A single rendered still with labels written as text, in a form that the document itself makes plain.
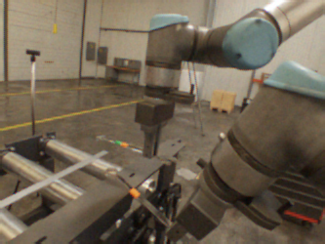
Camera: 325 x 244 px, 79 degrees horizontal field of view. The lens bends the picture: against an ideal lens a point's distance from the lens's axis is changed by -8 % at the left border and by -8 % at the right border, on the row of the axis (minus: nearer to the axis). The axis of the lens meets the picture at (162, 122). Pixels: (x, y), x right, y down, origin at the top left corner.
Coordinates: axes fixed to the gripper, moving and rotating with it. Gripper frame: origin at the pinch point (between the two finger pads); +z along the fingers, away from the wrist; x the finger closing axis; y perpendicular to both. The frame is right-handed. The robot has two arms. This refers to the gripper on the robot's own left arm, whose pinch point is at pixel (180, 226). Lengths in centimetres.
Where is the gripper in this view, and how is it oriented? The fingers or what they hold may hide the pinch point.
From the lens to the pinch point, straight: 44.0
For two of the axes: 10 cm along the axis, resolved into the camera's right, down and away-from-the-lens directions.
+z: -4.2, 7.4, 5.2
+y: -7.5, -6.1, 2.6
